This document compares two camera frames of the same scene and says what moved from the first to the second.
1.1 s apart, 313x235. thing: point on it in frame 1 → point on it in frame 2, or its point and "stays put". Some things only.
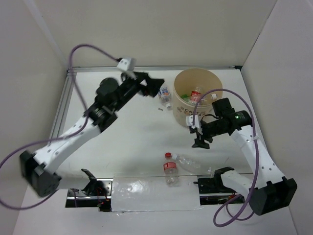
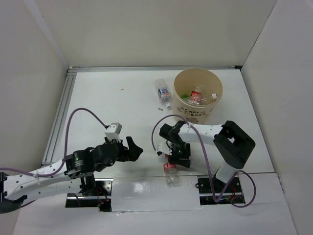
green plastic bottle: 186,97 stays put
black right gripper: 199,142 → 175,158
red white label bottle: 195,95 stays put
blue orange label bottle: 165,95 stays put
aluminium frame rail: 71,71 stays put
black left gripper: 153,84 → 134,152
